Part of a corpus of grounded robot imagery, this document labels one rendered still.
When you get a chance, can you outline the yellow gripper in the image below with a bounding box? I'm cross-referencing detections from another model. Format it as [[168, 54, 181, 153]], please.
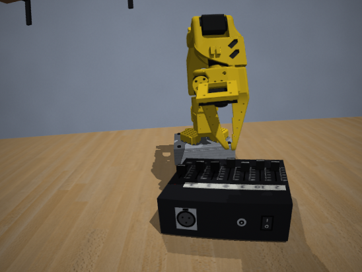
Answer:
[[192, 65, 249, 151]]

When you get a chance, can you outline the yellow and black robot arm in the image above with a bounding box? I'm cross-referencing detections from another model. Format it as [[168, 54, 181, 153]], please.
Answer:
[[180, 14, 247, 145]]

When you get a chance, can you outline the black lighting desk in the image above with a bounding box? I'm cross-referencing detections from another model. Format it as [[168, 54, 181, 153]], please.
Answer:
[[157, 158, 293, 241]]

